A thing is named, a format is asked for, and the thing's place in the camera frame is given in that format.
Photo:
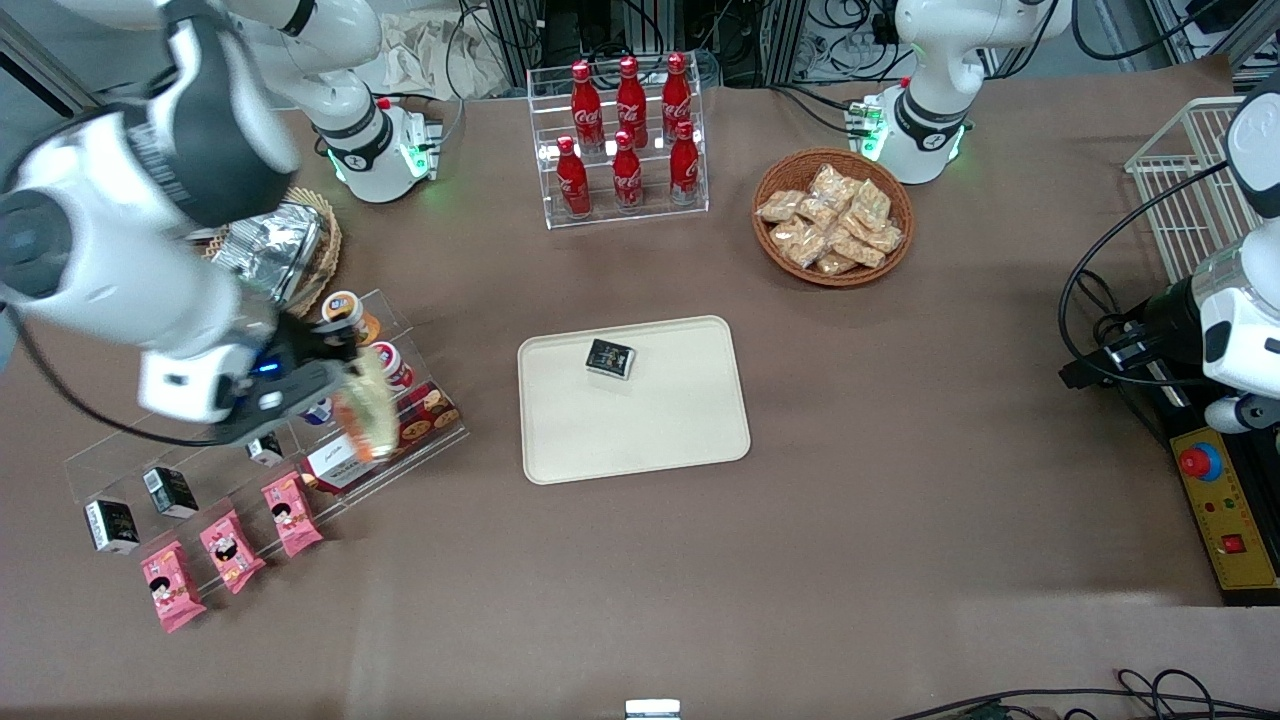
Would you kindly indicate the red lid drink cup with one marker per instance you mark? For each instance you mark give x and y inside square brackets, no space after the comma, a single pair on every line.
[397,365]

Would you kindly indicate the yellow control box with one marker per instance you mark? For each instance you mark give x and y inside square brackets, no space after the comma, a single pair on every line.
[1235,520]

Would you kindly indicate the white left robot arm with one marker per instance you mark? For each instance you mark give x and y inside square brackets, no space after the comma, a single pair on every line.
[935,120]

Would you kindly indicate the red tartan cookie box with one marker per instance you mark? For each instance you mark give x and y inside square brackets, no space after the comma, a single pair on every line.
[430,410]

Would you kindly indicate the red cola bottle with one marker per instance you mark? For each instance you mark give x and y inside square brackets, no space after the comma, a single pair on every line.
[684,170]
[586,105]
[631,100]
[627,180]
[677,95]
[573,185]

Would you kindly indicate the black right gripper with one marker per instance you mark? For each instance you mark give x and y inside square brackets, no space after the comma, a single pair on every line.
[302,341]

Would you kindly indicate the clear acrylic bottle rack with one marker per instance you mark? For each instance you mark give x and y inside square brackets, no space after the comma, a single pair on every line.
[650,215]

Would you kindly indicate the small black snack box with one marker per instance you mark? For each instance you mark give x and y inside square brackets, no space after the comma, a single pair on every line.
[610,359]
[170,492]
[112,526]
[268,452]

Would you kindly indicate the pink snack packet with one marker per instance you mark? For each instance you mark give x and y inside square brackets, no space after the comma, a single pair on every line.
[291,514]
[172,587]
[232,551]

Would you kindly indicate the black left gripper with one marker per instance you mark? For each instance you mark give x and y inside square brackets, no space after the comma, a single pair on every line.
[1166,323]

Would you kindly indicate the triangle sandwich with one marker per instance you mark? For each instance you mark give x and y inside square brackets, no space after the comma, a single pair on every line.
[370,415]

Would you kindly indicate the round brown wicker basket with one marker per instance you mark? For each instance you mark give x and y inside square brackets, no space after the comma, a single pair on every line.
[775,262]

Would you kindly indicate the aluminium frame rack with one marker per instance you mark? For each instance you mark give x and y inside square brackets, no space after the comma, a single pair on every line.
[600,30]

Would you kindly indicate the beige plastic tray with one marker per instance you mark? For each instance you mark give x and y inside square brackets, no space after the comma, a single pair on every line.
[650,430]

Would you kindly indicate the clear acrylic tiered stand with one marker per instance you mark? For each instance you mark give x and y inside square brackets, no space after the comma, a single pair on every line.
[200,460]

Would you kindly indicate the orange lid drink cup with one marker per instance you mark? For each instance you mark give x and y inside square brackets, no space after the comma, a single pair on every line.
[345,308]

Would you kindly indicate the foil container in basket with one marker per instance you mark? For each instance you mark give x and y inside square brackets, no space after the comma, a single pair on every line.
[328,250]

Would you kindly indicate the silver foil container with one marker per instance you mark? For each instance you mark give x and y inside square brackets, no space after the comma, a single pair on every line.
[280,250]

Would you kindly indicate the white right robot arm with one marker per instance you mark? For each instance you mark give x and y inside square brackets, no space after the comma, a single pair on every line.
[100,250]

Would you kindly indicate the clear bag of crackers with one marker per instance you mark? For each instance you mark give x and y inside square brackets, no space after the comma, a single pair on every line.
[884,238]
[800,242]
[780,206]
[832,183]
[872,203]
[858,250]
[836,264]

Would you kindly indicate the blue lid drink cup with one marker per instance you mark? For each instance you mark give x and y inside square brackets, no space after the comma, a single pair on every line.
[318,412]

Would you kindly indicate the small white device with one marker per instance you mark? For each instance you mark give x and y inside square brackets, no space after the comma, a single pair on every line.
[652,710]

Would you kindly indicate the red emergency stop button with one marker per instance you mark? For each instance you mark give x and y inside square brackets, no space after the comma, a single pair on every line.
[1200,461]

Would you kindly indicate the beige crumpled cloth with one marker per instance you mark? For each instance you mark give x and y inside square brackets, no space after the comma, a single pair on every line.
[420,55]

